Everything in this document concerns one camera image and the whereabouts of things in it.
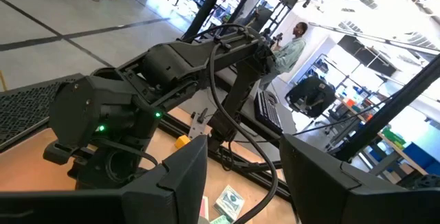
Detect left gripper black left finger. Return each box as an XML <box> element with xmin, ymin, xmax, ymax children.
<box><xmin>0</xmin><ymin>134</ymin><xmax>209</xmax><ymax>224</ymax></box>

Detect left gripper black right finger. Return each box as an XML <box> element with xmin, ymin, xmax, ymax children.
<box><xmin>279</xmin><ymin>133</ymin><xmax>440</xmax><ymax>224</ymax></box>

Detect teal playing card deck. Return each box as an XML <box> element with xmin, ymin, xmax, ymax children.
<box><xmin>212</xmin><ymin>183</ymin><xmax>246</xmax><ymax>222</ymax></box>

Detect red playing card deck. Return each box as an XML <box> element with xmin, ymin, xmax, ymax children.
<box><xmin>199</xmin><ymin>195</ymin><xmax>210</xmax><ymax>222</ymax></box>

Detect yellow-orange toy block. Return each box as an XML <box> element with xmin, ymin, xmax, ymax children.
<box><xmin>174</xmin><ymin>134</ymin><xmax>192</xmax><ymax>150</ymax></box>

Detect grey desk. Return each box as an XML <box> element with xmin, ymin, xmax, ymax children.
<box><xmin>178</xmin><ymin>67</ymin><xmax>298</xmax><ymax>163</ymax></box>

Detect black office chair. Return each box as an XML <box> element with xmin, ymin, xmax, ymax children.
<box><xmin>284</xmin><ymin>75</ymin><xmax>338</xmax><ymax>119</ymax></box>

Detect black perforated mat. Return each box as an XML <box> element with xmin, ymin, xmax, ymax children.
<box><xmin>0</xmin><ymin>73</ymin><xmax>85</xmax><ymax>152</ymax></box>

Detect black keyboard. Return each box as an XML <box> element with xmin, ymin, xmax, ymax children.
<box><xmin>253</xmin><ymin>89</ymin><xmax>285</xmax><ymax>136</ymax></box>

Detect person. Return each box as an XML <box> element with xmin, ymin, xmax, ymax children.
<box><xmin>258</xmin><ymin>21</ymin><xmax>309</xmax><ymax>91</ymax></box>

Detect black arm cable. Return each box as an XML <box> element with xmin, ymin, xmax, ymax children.
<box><xmin>208</xmin><ymin>43</ymin><xmax>279</xmax><ymax>224</ymax></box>

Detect silver arm base bracket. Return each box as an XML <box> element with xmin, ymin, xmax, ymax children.
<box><xmin>188</xmin><ymin>108</ymin><xmax>211</xmax><ymax>139</ymax></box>

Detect black rig upright post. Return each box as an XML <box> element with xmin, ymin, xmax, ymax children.
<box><xmin>181</xmin><ymin>0</ymin><xmax>239</xmax><ymax>43</ymax></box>
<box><xmin>333</xmin><ymin>54</ymin><xmax>440</xmax><ymax>163</ymax></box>

